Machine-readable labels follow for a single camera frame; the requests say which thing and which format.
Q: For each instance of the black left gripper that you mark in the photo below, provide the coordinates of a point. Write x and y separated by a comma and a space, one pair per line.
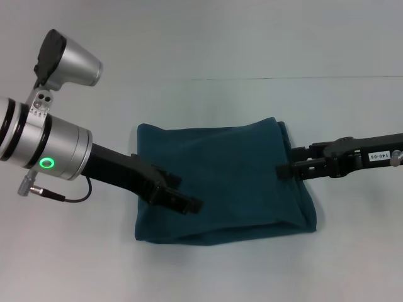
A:
122, 171

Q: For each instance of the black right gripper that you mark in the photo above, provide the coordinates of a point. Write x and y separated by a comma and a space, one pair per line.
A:
368, 151

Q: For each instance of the teal blue t-shirt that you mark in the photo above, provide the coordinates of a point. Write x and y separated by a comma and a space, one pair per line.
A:
233, 176

